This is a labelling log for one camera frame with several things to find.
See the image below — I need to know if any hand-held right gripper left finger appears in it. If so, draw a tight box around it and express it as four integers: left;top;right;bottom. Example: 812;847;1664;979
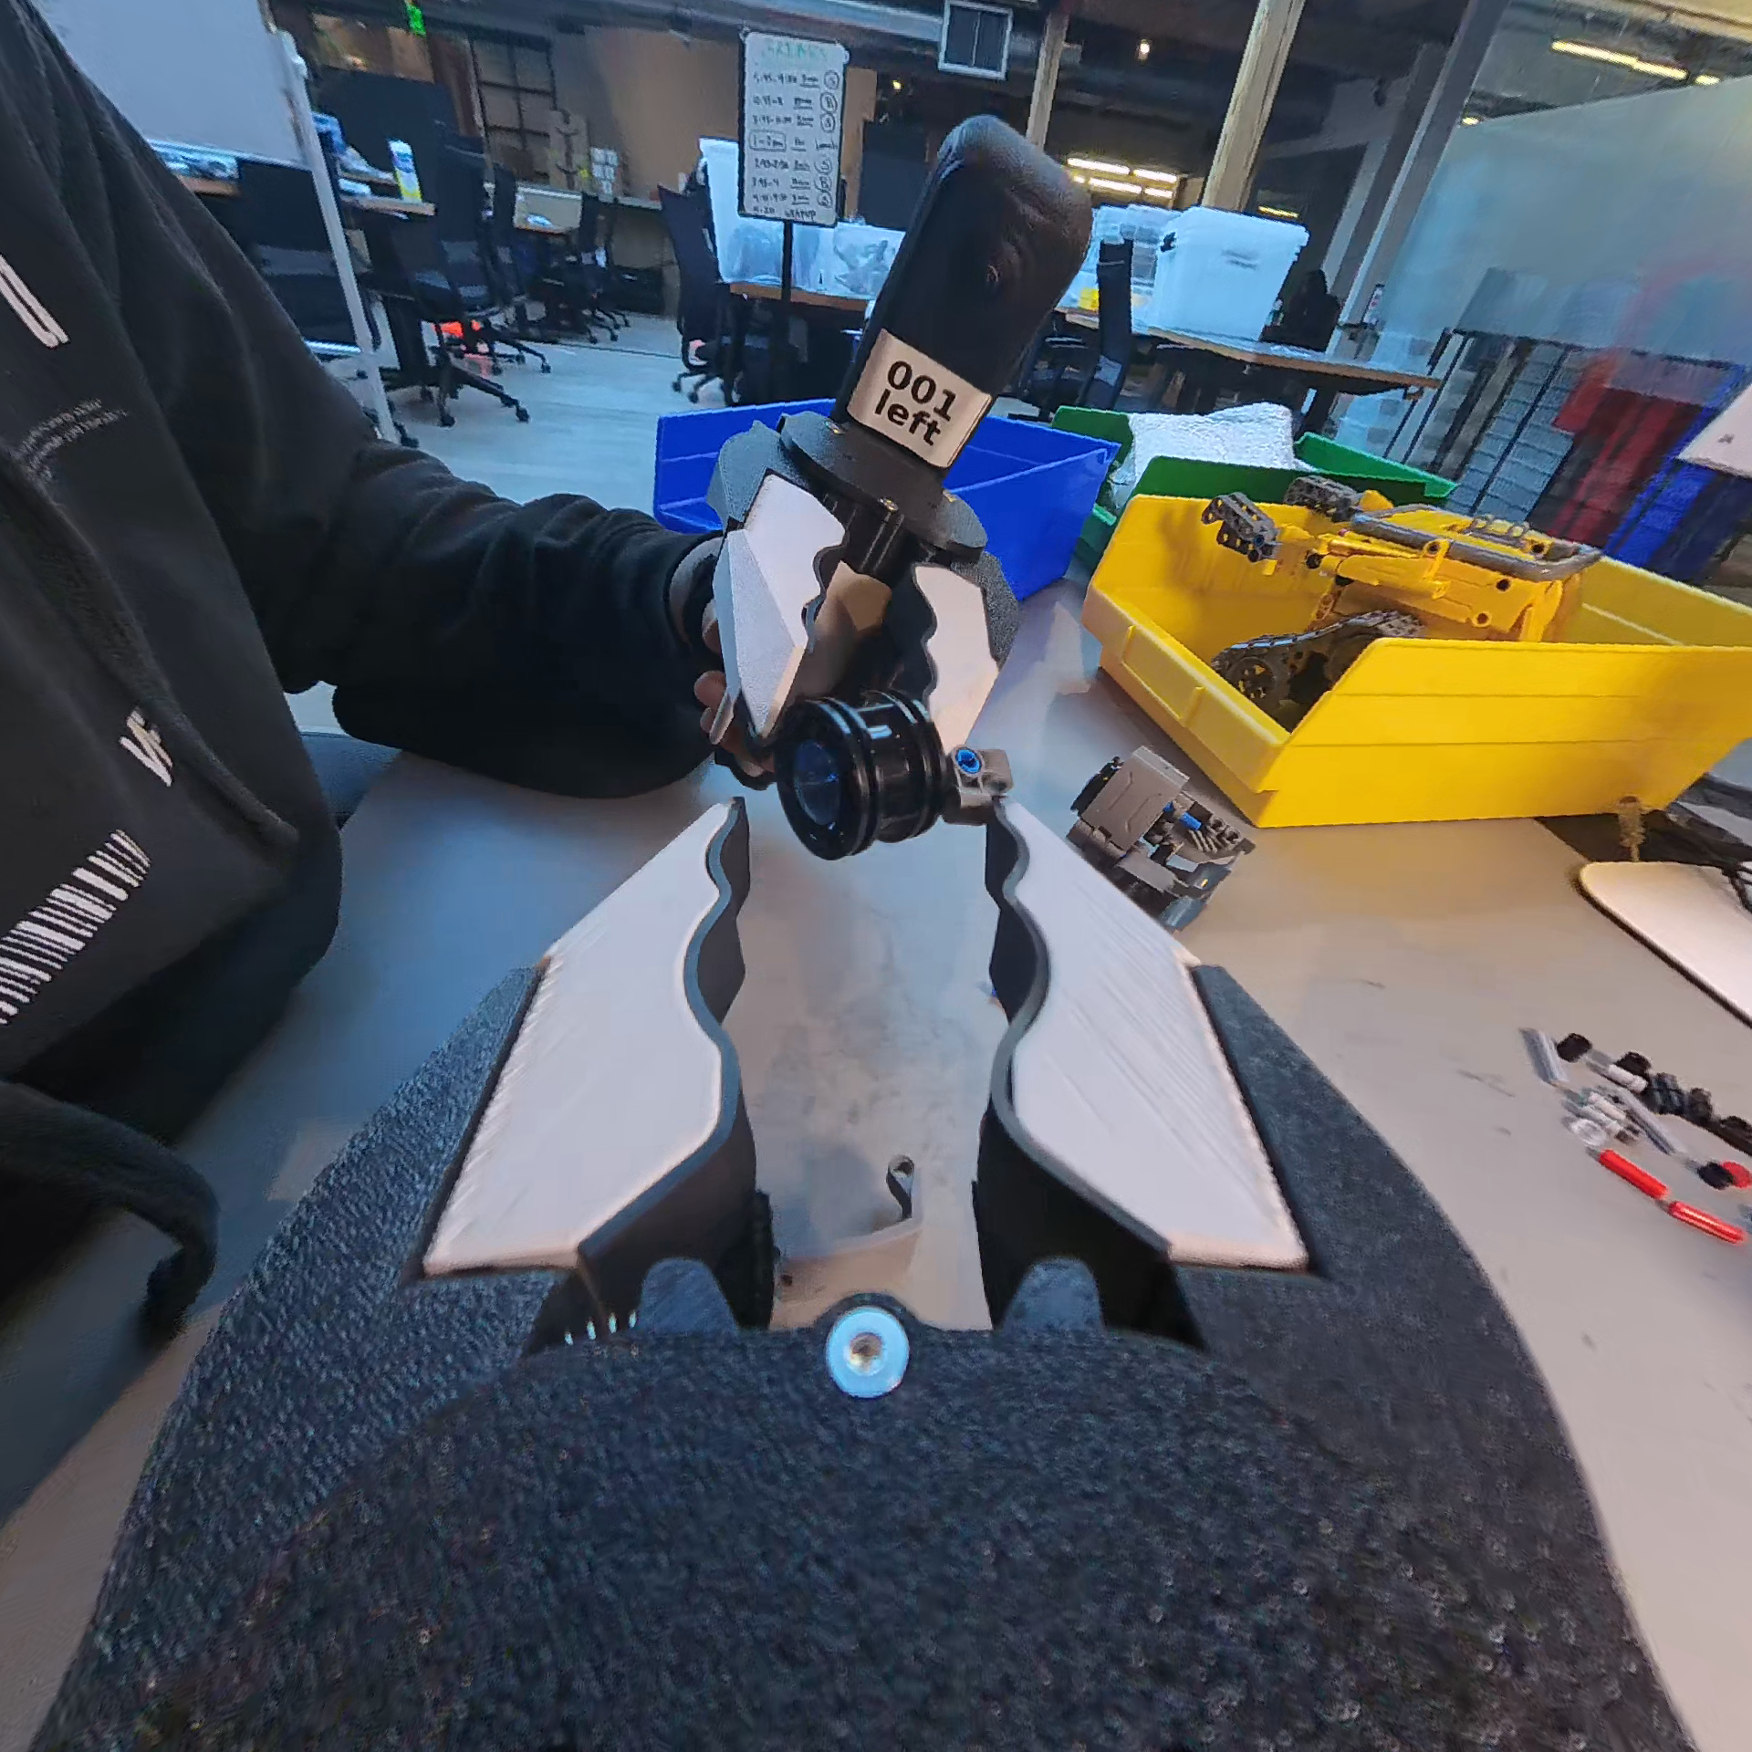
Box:
419;800;774;1326

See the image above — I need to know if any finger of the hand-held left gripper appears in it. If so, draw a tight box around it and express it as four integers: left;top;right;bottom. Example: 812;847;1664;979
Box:
902;557;1004;754
711;468;849;754

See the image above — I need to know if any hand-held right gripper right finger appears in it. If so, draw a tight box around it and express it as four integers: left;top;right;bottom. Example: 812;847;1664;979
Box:
972;800;1311;1326

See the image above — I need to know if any black round toy lens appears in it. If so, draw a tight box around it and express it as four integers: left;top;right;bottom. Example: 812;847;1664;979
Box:
771;691;1016;865

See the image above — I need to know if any grey curved brick panel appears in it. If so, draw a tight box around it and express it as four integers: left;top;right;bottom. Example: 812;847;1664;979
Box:
769;1153;927;1326

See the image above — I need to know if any person's left hand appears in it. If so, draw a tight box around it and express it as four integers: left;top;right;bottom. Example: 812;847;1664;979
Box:
690;608;779;789

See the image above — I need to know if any black office chair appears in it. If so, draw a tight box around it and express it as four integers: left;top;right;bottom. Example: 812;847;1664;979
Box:
391;144;556;426
1039;238;1137;411
656;185;769;406

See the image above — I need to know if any blue plastic storage bin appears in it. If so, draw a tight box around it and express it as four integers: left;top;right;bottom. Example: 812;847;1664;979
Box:
651;399;1119;605

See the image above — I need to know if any clear plastic storage box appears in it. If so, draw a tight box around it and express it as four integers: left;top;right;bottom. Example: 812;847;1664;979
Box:
698;137;908;295
1146;205;1311;342

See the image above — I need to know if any small whiteboard sign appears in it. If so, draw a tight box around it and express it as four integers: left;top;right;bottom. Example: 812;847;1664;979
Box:
736;28;851;399

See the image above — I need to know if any grey brick head assembly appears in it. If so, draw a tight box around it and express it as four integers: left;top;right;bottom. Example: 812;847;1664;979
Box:
1066;746;1258;932

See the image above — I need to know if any white foam sheet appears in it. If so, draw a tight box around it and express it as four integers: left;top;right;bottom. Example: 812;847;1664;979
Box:
1115;399;1301;475

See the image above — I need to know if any wooden table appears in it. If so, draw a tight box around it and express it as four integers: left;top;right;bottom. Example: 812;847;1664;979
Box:
1066;308;1439;411

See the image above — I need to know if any green plastic storage bin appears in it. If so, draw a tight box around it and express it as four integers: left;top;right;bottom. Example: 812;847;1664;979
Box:
1052;404;1460;579

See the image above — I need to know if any yellow plastic storage bin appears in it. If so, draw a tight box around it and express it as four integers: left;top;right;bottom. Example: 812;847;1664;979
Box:
1080;490;1752;830

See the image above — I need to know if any yellow toy tracked robot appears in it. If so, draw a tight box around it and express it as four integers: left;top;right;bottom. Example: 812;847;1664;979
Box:
1201;471;1602;734

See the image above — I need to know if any pile of small brick parts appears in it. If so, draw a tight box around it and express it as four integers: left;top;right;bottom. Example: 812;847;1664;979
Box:
1521;1029;1752;1248

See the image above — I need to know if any white flat pad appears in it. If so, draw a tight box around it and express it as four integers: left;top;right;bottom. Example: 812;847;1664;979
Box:
1579;859;1752;1025

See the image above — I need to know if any frosted glass partition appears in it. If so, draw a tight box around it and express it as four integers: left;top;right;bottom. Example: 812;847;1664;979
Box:
1346;85;1752;411

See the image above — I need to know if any large whiteboard on stand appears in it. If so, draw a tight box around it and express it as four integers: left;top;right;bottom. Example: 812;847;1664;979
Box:
41;0;419;447

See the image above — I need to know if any wire mesh rack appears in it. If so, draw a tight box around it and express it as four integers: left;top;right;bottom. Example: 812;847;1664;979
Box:
1398;326;1752;585

